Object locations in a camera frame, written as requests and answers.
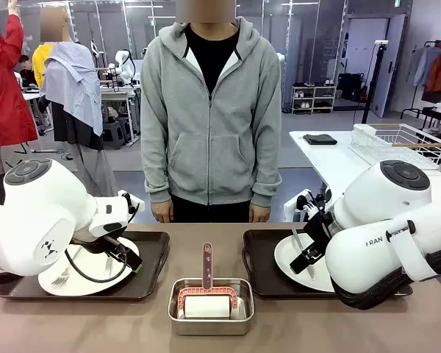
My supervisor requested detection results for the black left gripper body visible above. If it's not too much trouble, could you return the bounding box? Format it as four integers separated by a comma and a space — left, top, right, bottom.
71, 235, 115, 255

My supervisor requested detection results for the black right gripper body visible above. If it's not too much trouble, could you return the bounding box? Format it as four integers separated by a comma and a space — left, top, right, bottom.
303, 210, 340, 255

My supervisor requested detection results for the dark brown tray with fork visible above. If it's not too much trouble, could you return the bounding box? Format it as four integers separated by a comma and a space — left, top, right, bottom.
0, 230, 171, 303

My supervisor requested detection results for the person's left forearm grey sleeve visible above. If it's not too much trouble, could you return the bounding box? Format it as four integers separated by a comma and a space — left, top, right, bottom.
250, 138, 282, 208

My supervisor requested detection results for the person's right forearm grey sleeve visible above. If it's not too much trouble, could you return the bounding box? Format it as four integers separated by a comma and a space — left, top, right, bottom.
140, 135, 174, 205

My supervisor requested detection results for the person's right hand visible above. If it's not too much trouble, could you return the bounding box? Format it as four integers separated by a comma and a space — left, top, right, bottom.
151, 201, 175, 224

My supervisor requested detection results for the person's left hand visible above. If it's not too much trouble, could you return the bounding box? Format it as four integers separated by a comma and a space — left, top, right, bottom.
249, 204, 271, 224

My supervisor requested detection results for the large white plate with fork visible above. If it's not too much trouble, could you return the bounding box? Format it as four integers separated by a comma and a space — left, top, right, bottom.
37, 237, 140, 297

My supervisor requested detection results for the silver fork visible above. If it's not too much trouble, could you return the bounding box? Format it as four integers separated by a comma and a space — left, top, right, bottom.
50, 245, 84, 288

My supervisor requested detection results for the white side table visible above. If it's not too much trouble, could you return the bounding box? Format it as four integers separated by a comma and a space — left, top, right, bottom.
283, 129, 441, 223

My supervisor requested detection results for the pink lint roller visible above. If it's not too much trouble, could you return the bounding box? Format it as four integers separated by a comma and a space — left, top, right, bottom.
179, 242, 241, 320

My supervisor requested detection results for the folded black cloth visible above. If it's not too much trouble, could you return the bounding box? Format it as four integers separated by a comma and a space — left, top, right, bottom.
303, 133, 339, 146

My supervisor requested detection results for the rectangular steel container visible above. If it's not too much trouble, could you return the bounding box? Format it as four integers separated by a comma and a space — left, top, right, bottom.
168, 277, 256, 337

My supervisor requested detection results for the grey plastic stool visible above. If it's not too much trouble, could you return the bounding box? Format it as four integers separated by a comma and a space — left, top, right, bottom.
101, 120, 129, 150

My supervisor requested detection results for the white shoe rack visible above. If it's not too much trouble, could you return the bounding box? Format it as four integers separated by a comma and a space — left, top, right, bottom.
290, 85, 337, 115

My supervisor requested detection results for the person in grey hoodie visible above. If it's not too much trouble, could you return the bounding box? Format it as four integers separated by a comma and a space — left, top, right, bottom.
140, 16, 282, 224

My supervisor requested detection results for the black bag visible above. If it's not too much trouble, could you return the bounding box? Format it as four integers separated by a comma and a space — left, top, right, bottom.
337, 72, 365, 103

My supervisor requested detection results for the person in yellow shirt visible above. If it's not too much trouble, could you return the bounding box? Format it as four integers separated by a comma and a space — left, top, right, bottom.
32, 43, 54, 88

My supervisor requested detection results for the black clothes rack with garments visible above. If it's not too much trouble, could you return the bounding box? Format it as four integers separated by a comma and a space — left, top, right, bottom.
401, 39, 441, 119

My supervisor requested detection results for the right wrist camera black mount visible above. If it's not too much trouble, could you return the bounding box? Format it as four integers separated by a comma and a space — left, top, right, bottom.
295, 189, 334, 222

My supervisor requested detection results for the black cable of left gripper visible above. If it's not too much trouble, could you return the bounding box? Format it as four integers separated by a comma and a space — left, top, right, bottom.
63, 248, 129, 285

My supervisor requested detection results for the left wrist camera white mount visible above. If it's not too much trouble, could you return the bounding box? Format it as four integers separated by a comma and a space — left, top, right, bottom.
116, 189, 146, 223

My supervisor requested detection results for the black cable sleeve of arm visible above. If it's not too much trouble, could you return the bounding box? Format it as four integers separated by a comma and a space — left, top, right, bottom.
337, 252, 441, 310

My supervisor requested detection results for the white wire dish rack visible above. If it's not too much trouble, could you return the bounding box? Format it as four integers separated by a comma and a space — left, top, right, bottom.
348, 123, 441, 171

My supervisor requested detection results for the black tripod with camera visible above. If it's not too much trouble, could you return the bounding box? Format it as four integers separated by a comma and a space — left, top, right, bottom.
360, 39, 389, 125

